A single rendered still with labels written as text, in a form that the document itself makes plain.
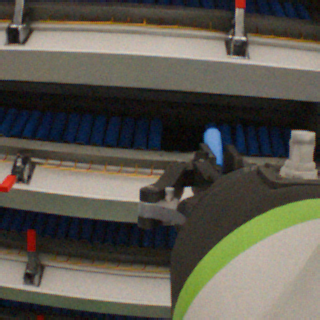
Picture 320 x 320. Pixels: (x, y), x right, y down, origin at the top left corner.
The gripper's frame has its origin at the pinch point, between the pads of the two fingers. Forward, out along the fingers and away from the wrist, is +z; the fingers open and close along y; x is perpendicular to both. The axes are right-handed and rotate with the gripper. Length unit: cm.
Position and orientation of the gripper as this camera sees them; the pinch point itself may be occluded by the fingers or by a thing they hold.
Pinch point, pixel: (219, 166)
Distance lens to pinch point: 40.1
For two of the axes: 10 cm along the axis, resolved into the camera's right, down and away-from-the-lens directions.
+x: -0.6, 9.9, 0.9
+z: 0.5, -0.9, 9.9
